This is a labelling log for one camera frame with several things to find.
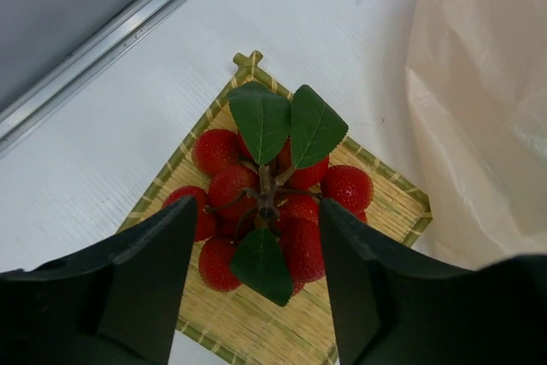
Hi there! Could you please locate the translucent banana-print plastic bag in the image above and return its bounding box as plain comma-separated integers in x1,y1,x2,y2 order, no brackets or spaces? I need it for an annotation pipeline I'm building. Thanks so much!
405,0,546,268

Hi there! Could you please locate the red fake berry bunch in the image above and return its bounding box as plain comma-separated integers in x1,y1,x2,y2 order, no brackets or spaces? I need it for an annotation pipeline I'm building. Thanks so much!
166,81,373,306

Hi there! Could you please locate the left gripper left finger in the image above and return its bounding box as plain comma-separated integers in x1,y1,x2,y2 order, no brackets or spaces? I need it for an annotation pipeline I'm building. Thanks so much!
1,197,197,364

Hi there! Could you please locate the left side aluminium rail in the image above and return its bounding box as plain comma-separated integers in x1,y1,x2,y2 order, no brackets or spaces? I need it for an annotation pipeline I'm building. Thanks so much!
1,0,187,156

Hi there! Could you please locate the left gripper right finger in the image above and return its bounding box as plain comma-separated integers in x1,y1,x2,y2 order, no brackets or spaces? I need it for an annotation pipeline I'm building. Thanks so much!
319,199,546,364

